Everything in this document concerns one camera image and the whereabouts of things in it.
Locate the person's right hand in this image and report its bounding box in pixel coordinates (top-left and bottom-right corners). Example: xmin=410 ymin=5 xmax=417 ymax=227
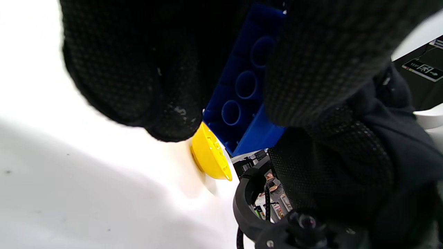
xmin=269 ymin=64 xmax=443 ymax=249

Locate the blue long toy brick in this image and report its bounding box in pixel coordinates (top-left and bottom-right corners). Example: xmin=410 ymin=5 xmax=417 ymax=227
xmin=202 ymin=2 xmax=287 ymax=157

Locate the yellow plastic bowl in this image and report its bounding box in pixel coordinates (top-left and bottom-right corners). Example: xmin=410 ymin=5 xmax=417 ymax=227
xmin=190 ymin=122 xmax=233 ymax=181

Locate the black hanging sign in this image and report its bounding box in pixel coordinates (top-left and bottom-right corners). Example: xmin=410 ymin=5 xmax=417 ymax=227
xmin=401 ymin=58 xmax=443 ymax=83

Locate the person's left hand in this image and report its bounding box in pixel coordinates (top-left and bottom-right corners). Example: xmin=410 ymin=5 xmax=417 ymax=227
xmin=60 ymin=0 xmax=443 ymax=143

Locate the braided black cable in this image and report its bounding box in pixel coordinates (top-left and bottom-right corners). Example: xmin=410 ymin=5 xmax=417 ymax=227
xmin=236 ymin=185 xmax=271 ymax=249

